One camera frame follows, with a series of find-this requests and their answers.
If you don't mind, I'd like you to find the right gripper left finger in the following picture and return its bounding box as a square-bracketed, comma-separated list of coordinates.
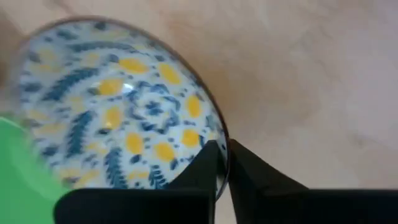
[53, 139, 219, 224]

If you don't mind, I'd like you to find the yellow blue patterned mini bowl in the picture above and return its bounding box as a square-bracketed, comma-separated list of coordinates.
[12, 15, 231, 200]

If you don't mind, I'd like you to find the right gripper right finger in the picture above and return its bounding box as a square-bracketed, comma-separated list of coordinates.
[228, 138, 398, 224]

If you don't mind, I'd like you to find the green mini bowl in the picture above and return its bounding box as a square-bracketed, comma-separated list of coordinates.
[0, 116, 73, 224]

